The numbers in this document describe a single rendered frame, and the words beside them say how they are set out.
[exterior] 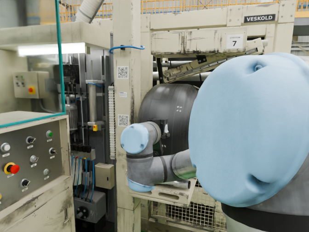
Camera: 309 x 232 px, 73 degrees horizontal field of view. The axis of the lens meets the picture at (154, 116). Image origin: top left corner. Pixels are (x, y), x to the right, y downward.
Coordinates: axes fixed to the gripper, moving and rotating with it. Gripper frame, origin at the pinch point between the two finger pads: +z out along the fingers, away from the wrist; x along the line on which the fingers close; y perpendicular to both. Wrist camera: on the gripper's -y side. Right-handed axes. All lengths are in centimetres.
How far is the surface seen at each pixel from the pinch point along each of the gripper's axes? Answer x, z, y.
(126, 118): 30.4, 19.8, 3.6
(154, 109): 7.1, 4.0, 10.4
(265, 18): -49, 69, 76
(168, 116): -0.8, 2.9, 7.7
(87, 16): 77, 41, 77
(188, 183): -10.5, 16.7, -29.1
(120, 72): 34.0, 16.5, 30.7
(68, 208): 58, 3, -51
